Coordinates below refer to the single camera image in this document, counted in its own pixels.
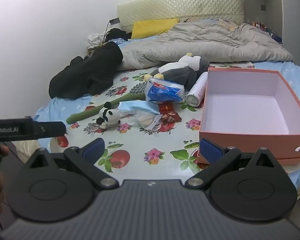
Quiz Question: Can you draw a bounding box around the blue printed pillow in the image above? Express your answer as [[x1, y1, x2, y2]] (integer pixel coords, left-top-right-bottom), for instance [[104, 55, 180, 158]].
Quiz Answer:
[[107, 37, 131, 48]]

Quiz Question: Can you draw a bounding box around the cream quilted headboard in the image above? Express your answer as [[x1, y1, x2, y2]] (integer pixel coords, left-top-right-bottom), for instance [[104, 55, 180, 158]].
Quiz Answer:
[[117, 0, 243, 32]]

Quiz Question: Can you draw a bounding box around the green massage brush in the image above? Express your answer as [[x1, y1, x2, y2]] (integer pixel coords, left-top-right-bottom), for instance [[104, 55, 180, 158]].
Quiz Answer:
[[66, 82, 148, 124]]

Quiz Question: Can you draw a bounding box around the white spray can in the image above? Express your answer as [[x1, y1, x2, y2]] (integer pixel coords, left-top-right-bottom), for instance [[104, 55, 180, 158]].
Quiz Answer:
[[185, 72, 209, 108]]

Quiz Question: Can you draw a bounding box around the blue tissue packet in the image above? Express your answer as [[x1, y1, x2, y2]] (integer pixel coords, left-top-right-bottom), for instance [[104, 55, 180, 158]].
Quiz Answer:
[[145, 77, 185, 103]]

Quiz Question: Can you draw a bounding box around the grey penguin plush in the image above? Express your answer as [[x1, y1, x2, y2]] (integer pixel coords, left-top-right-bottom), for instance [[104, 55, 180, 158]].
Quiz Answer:
[[144, 52, 210, 92]]

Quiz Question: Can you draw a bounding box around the pink cardboard box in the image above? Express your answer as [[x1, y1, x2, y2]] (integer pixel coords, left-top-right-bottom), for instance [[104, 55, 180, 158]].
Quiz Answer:
[[199, 67, 300, 159]]

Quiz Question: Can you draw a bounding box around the row of small bottles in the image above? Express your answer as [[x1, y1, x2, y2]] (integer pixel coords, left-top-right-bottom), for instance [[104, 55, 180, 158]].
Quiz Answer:
[[245, 19, 273, 34]]

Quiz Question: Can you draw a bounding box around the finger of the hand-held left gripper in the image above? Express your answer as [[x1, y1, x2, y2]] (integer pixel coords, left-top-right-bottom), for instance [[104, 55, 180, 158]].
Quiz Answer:
[[33, 121, 67, 138]]

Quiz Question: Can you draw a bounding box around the white crumpled cloth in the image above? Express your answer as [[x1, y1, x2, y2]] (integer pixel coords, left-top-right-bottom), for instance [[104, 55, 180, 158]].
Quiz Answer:
[[87, 32, 107, 50]]

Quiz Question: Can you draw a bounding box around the pink box lid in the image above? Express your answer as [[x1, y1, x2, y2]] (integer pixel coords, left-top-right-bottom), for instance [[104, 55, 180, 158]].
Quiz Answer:
[[197, 149, 300, 167]]

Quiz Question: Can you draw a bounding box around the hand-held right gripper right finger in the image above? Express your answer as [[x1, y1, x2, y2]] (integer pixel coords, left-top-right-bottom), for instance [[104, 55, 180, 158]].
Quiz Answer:
[[184, 138, 284, 190]]

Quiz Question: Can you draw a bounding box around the white wardrobe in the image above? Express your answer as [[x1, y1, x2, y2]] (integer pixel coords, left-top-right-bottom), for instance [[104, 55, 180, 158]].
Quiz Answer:
[[241, 0, 300, 75]]

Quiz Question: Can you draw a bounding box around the yellow pillow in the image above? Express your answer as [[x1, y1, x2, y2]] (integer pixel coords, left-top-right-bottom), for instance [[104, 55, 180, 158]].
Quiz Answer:
[[131, 18, 180, 40]]

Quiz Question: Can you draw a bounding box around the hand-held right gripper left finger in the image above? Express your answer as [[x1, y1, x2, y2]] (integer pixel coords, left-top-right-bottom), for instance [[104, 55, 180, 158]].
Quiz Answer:
[[24, 138, 120, 190]]

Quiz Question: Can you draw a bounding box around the floral printed bedsheet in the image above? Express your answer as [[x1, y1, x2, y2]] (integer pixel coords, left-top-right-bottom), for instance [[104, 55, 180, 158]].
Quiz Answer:
[[32, 62, 265, 182]]

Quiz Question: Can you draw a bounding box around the small panda plush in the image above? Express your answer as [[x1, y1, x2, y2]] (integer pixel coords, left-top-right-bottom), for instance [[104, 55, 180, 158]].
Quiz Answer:
[[96, 102, 122, 128]]

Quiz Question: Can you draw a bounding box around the clear plastic packet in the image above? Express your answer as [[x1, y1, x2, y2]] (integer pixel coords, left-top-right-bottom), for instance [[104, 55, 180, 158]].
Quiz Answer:
[[134, 111, 164, 132]]

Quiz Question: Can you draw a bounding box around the light blue bedsheet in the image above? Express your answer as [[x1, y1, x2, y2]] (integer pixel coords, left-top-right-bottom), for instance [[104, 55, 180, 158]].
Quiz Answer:
[[32, 61, 300, 200]]

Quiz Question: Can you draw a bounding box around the black clothing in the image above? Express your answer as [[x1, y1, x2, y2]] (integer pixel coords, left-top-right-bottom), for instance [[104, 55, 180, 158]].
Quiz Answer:
[[49, 42, 124, 100]]

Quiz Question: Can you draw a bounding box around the red snack packet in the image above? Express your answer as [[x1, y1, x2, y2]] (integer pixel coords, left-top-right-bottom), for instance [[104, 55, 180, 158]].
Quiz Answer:
[[161, 110, 182, 123], [158, 102, 175, 113]]

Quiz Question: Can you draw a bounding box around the grey duvet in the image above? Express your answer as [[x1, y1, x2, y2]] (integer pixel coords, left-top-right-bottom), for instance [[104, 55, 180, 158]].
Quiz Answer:
[[117, 19, 294, 72]]

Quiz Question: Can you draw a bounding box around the black bag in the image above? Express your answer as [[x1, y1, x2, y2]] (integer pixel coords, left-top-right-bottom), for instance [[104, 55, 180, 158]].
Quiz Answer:
[[104, 28, 133, 42]]

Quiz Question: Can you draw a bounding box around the blue face mask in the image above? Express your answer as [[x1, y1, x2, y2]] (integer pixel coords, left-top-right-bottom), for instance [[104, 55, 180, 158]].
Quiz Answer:
[[118, 101, 161, 117]]

